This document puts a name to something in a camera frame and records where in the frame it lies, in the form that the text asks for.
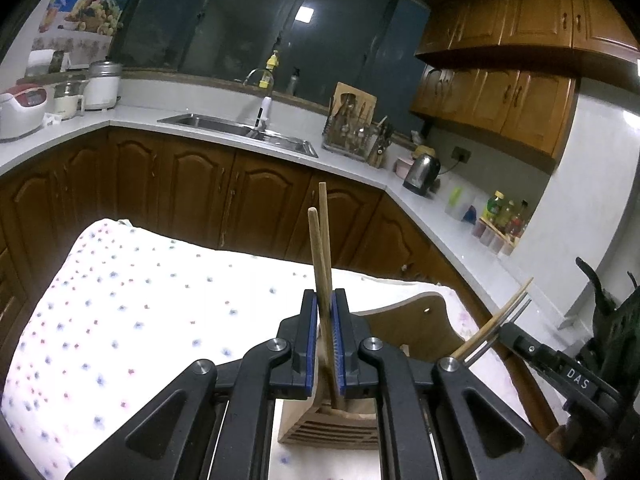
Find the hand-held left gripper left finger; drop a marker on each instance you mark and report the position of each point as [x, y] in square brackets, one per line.
[311, 345]

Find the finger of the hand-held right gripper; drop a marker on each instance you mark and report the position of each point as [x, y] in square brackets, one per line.
[522, 342]

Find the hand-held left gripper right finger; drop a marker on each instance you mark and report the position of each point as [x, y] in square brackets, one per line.
[339, 345]

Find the wooden chopstick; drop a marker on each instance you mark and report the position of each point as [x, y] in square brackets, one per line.
[316, 250]
[495, 317]

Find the wooden utensil holder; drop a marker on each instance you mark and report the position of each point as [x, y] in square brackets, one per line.
[410, 325]

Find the person's right hand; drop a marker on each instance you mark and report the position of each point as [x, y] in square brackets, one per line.
[562, 445]

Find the dark sauce bottle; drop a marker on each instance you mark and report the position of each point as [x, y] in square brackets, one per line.
[507, 215]
[521, 220]

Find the green bottle with yellow cap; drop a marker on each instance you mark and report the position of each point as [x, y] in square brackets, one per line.
[495, 207]

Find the small blue plastic item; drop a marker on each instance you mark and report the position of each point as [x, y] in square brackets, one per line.
[470, 214]

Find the clear pitcher with green lid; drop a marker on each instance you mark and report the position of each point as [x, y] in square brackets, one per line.
[457, 205]

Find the white kitchen countertop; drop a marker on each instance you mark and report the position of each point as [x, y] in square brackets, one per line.
[425, 210]

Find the pink cup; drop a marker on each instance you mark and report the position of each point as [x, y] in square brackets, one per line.
[401, 167]

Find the white floral tablecloth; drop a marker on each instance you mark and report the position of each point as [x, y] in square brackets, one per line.
[125, 310]

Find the wooden lower cabinets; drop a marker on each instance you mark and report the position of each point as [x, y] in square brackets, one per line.
[200, 190]

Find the wooden cabinets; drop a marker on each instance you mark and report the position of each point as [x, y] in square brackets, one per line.
[200, 190]
[525, 100]

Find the stainless steel electric kettle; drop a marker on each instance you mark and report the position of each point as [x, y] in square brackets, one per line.
[422, 172]

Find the metal dish rack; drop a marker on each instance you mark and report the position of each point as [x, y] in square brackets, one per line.
[350, 147]

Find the wooden upper cabinets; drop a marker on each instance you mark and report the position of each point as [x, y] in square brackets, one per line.
[525, 100]

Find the stainless steel sink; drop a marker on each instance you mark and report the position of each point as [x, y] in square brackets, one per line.
[210, 122]

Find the wooden cutting board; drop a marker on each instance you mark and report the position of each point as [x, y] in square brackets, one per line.
[367, 100]

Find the grey spray bottle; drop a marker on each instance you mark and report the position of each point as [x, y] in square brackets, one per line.
[292, 84]

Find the yellow dish soap bottle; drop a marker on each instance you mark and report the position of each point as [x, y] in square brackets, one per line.
[266, 79]

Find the chrome faucet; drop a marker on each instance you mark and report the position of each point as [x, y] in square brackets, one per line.
[250, 74]

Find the white cooker with silver lid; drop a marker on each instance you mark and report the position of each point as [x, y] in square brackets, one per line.
[102, 90]

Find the dark window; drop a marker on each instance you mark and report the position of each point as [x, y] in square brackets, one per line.
[225, 25]

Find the small white electric pot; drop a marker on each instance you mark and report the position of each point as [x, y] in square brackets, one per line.
[67, 102]

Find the white and red rice cooker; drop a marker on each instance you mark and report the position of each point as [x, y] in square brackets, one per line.
[22, 110]

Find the paper towel roll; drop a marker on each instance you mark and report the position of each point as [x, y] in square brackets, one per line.
[40, 62]

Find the dark wall socket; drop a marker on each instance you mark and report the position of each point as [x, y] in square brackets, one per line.
[461, 154]

